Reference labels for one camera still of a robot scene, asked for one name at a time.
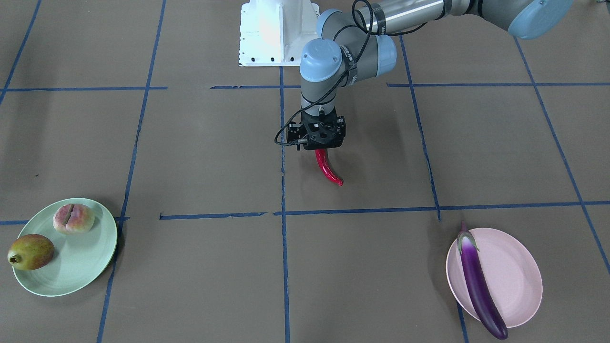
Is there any red chili pepper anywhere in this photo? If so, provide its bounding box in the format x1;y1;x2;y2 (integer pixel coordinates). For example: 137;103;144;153
315;149;344;186

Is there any red green pomegranate fruit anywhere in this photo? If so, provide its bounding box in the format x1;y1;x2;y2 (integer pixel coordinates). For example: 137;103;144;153
7;234;55;271

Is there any pink plate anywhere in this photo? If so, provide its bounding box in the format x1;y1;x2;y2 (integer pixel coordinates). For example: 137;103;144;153
470;228;543;328

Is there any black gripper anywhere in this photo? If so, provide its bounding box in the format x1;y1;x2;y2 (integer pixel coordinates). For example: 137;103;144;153
299;114;346;151

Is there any light green plate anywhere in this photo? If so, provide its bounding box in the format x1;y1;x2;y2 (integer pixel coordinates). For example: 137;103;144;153
13;198;118;297

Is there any peach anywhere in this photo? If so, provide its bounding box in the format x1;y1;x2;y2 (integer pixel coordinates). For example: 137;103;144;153
52;203;95;235

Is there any purple eggplant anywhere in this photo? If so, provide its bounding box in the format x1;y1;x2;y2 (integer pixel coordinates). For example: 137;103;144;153
456;221;509;340

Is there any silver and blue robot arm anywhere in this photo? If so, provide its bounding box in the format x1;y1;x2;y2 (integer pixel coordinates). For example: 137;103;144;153
282;0;572;151

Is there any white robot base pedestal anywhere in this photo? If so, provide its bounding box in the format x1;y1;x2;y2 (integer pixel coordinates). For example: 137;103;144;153
238;0;320;67

